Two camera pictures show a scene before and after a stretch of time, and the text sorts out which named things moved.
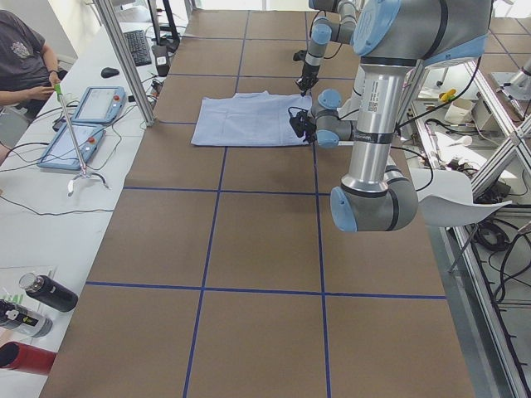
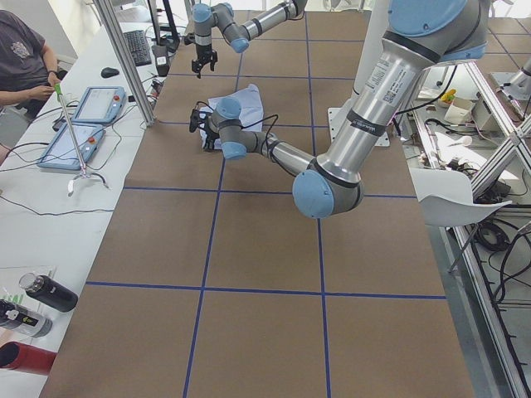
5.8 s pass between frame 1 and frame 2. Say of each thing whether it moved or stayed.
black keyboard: stayed
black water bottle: stayed
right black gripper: moved
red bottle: stayed
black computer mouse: stayed
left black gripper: moved
